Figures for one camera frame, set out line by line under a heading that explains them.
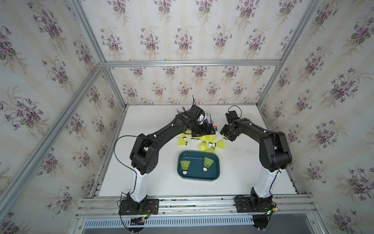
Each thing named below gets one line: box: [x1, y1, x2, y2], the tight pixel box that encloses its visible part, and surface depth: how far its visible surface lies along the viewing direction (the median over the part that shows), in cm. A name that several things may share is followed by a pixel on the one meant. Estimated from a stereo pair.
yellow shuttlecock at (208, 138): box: [199, 134, 217, 143], surface depth 100 cm
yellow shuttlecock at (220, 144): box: [212, 140, 225, 150], surface depth 96 cm
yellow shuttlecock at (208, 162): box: [202, 156, 215, 172], surface depth 86 cm
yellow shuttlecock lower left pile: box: [177, 133, 187, 146], surface depth 97 cm
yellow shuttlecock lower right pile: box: [206, 147, 216, 154], surface depth 95 cm
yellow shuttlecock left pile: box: [178, 128, 193, 145], surface depth 97 cm
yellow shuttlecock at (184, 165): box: [180, 159, 191, 176], surface depth 85 cm
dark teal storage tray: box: [177, 150, 221, 182], surface depth 86 cm
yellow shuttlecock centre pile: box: [198, 140, 216, 154], surface depth 97 cm
